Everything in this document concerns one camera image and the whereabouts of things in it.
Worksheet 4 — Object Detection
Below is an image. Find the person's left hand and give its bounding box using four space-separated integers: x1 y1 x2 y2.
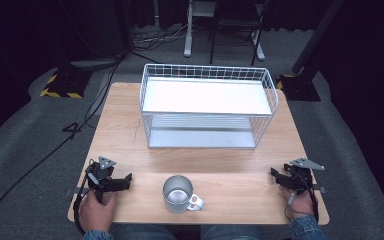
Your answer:
78 191 118 234

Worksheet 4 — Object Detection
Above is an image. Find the bundle of floor cables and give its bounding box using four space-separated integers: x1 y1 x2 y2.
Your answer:
132 16 198 53

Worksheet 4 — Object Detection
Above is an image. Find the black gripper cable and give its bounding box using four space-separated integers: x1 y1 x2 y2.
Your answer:
282 173 320 224
72 168 96 236

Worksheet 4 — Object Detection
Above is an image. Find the thin black floor cable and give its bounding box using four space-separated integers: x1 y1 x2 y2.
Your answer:
83 61 121 129

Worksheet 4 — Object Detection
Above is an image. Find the person's jeans leg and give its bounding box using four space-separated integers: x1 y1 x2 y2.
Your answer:
109 223 178 240
199 224 265 240

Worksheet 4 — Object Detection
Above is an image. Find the silver metal mug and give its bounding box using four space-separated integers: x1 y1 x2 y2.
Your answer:
162 174 205 215

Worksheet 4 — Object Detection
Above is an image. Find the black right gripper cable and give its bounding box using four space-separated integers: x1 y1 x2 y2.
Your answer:
282 173 320 224

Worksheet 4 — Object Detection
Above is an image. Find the long black floor cable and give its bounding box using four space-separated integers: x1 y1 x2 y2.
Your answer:
0 53 125 234

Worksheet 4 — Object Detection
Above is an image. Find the white wire shelf rack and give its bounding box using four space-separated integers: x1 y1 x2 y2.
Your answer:
138 63 280 150

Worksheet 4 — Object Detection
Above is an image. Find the person's left jeans leg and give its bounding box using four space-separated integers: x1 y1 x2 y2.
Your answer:
109 223 178 240

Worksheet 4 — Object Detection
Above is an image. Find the black folding chair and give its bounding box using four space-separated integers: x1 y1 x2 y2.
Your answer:
208 0 270 67

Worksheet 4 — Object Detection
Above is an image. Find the black slanted stand pole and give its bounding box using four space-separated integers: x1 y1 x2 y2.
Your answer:
291 0 345 76

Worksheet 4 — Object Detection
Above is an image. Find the black stand base, hazard tape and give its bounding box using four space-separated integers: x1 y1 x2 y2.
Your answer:
275 73 322 103
39 64 94 100

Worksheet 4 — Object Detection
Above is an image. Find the white metal desk frame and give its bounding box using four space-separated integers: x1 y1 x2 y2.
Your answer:
183 0 267 62

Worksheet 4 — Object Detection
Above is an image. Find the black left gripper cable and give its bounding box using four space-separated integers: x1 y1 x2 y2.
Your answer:
72 168 96 236

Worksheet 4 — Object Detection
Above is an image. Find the person's right jeans leg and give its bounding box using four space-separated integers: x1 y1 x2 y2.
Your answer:
199 224 265 240

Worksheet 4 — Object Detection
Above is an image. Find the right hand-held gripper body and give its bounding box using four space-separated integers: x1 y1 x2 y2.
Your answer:
283 157 326 197

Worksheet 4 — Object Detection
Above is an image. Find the person's right hand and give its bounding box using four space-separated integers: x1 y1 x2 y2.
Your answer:
279 186 316 220

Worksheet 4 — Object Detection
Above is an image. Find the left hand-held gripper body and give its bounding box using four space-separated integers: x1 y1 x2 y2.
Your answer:
85 155 117 204

